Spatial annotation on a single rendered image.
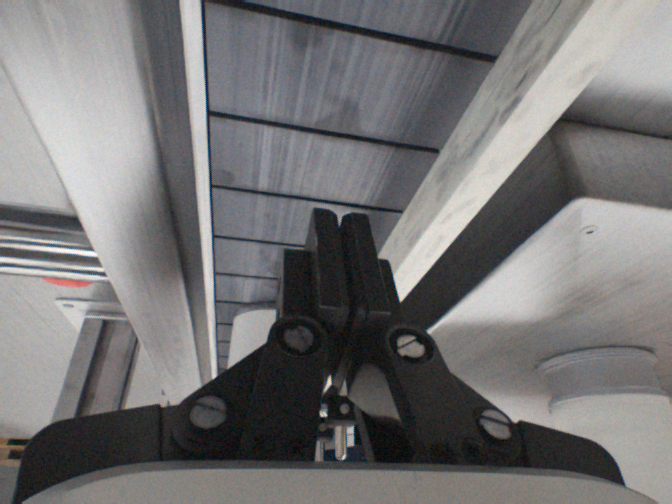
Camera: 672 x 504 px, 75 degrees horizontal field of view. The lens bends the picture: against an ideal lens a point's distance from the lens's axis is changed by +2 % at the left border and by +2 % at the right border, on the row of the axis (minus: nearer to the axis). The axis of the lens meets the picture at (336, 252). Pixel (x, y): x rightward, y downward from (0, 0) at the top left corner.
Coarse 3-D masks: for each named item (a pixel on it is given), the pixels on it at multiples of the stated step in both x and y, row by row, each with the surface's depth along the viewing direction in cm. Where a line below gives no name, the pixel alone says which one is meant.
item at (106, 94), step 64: (0, 0) 3; (64, 0) 3; (128, 0) 3; (64, 64) 3; (128, 64) 3; (64, 128) 4; (128, 128) 4; (128, 192) 5; (192, 192) 6; (128, 256) 6; (192, 256) 7; (192, 320) 8; (192, 384) 12
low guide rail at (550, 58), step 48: (576, 0) 8; (624, 0) 8; (528, 48) 10; (576, 48) 9; (480, 96) 11; (528, 96) 10; (576, 96) 10; (480, 144) 11; (528, 144) 11; (432, 192) 14; (480, 192) 12; (432, 240) 15
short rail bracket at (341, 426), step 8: (336, 392) 45; (328, 400) 44; (336, 400) 44; (344, 400) 44; (336, 408) 43; (344, 408) 43; (352, 408) 44; (328, 416) 44; (336, 416) 43; (344, 416) 43; (352, 416) 43; (328, 424) 44; (336, 424) 43; (344, 424) 43; (352, 424) 43; (336, 432) 43; (344, 432) 43; (336, 440) 43; (344, 440) 43; (336, 448) 43; (344, 448) 42; (336, 456) 42; (344, 456) 42
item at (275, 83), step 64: (256, 0) 11; (320, 0) 11; (384, 0) 11; (448, 0) 11; (512, 0) 11; (256, 64) 13; (320, 64) 13; (384, 64) 13; (448, 64) 13; (256, 128) 15; (320, 128) 15; (384, 128) 15; (448, 128) 15; (256, 192) 18; (320, 192) 18; (384, 192) 18; (256, 256) 22
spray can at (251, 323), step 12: (240, 312) 28; (252, 312) 27; (264, 312) 27; (240, 324) 27; (252, 324) 27; (264, 324) 26; (240, 336) 27; (252, 336) 26; (264, 336) 26; (240, 348) 26; (252, 348) 26; (228, 360) 27
